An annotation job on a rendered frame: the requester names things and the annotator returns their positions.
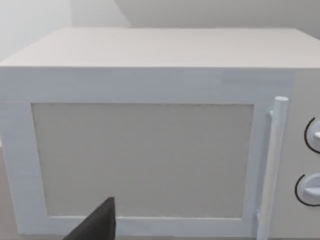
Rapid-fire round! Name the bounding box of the pale microwave door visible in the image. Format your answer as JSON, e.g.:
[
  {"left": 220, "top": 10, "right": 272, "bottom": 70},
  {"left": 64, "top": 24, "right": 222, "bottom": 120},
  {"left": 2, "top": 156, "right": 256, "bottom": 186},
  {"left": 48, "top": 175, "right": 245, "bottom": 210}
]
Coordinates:
[{"left": 0, "top": 66, "right": 294, "bottom": 238}]

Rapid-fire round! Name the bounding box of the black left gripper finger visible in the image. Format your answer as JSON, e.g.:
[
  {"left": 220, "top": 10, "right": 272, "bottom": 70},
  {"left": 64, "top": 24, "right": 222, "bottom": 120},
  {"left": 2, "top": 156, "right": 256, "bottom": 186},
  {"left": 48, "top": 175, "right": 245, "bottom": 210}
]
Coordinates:
[{"left": 62, "top": 196, "right": 118, "bottom": 240}]

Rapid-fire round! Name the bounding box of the pale microwave door handle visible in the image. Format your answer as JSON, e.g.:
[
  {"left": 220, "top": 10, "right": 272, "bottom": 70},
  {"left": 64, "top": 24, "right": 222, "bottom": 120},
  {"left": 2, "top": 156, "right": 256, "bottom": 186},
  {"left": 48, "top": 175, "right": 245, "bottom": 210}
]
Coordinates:
[{"left": 254, "top": 95, "right": 289, "bottom": 240}]

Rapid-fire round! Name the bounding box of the pale microwave knob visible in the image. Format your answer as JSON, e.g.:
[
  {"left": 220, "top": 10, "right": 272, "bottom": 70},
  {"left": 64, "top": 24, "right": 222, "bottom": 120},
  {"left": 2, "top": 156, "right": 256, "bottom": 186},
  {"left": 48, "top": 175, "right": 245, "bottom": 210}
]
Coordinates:
[
  {"left": 303, "top": 117, "right": 320, "bottom": 154},
  {"left": 294, "top": 173, "right": 320, "bottom": 207}
]

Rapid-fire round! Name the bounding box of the pale microwave oven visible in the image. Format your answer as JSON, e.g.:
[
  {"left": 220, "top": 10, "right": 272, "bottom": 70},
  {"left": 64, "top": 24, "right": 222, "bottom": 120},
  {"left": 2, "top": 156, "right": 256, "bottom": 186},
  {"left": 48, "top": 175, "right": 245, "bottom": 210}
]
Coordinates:
[{"left": 0, "top": 26, "right": 320, "bottom": 240}]

